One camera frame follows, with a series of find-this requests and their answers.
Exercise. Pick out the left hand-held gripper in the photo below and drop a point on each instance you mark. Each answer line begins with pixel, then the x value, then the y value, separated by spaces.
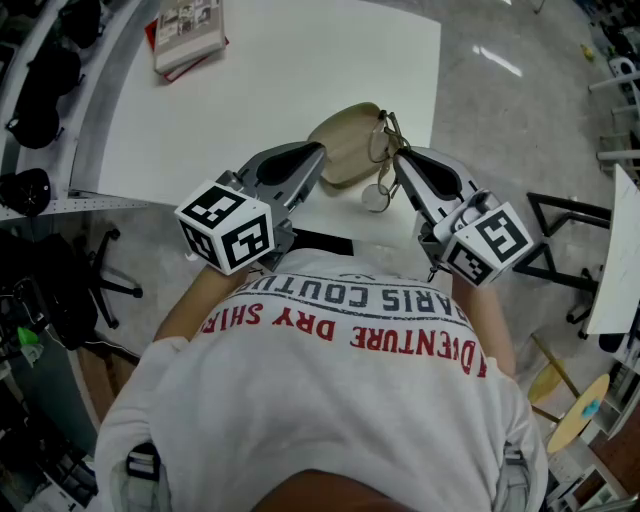
pixel 225 230

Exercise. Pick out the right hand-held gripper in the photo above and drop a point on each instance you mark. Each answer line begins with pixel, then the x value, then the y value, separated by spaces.
pixel 485 245

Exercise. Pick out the beige glasses case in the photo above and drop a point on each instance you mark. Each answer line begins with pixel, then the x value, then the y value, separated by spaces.
pixel 345 145

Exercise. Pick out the person's left forearm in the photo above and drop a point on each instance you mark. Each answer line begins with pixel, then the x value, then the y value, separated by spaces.
pixel 200 305

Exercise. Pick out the person's right forearm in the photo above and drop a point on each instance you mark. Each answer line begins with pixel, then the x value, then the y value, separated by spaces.
pixel 485 325

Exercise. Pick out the white metal shelf rack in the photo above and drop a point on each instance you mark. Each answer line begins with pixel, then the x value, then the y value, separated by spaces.
pixel 100 205

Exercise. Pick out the person in white t-shirt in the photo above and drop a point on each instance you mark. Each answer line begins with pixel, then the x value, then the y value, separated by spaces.
pixel 320 410

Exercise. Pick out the black office chair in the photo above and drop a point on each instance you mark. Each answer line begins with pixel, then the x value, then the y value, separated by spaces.
pixel 65 300

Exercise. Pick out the small blue object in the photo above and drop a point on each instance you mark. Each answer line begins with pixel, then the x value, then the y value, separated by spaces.
pixel 591 407

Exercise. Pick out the round wooden table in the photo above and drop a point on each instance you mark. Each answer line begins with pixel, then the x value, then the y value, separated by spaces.
pixel 570 430

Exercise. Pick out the cardboard box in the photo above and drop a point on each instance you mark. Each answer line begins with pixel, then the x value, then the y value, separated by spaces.
pixel 100 380

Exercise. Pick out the green plastic bag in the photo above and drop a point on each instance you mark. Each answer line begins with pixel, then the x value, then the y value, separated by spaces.
pixel 29 337

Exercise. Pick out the person's neck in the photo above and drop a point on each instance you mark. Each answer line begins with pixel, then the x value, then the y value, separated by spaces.
pixel 375 497

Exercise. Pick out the white table with black frame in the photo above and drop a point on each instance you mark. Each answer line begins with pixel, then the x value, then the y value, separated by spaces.
pixel 620 260

